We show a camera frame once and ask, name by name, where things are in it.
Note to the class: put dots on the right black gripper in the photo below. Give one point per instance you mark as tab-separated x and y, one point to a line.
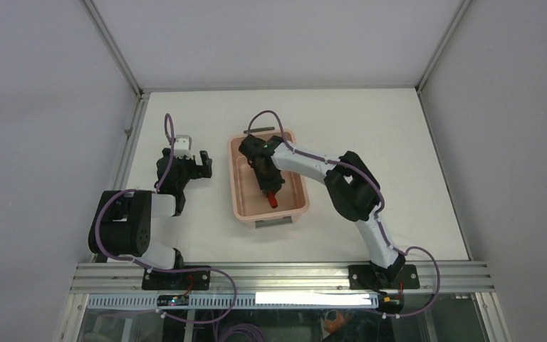
274	185

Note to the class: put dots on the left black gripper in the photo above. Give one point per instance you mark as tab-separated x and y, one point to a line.
199	171

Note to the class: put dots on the red handled screwdriver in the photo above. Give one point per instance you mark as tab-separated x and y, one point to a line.
271	197

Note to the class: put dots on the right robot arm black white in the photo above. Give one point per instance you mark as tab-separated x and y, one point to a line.
353	190

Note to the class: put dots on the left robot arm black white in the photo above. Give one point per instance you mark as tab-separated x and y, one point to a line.
121	228

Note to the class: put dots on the pink plastic bin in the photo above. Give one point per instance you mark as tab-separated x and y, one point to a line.
250	204

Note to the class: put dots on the orange object below table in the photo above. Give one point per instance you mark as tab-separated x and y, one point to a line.
333	320

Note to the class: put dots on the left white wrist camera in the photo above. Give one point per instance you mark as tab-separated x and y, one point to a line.
182	147

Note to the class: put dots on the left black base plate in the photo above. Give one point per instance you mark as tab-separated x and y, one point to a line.
196	278

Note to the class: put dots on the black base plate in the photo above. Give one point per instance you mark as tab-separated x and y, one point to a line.
371	277
196	278

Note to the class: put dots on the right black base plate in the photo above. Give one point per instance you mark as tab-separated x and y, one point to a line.
371	277

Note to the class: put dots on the white slotted cable duct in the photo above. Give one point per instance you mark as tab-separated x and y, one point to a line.
259	300

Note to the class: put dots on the aluminium front rail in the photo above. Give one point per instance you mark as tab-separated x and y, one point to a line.
448	277

